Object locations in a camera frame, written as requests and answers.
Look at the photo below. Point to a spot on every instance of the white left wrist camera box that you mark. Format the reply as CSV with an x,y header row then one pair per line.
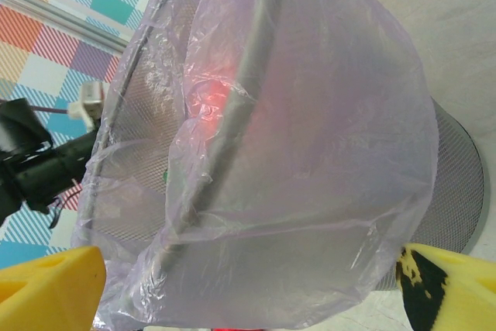
x,y
87,104

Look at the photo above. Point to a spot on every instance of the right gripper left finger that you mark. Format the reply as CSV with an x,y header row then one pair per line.
x,y
46,292

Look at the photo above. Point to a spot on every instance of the grey mesh waste bin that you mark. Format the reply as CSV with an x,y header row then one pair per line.
x,y
453,191

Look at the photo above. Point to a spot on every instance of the aluminium frame post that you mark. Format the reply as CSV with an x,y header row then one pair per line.
x,y
58,17

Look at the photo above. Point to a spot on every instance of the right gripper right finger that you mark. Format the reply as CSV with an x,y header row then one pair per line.
x,y
465,292

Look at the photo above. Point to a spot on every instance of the purple plastic bin liner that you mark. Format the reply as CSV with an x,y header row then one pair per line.
x,y
310,152

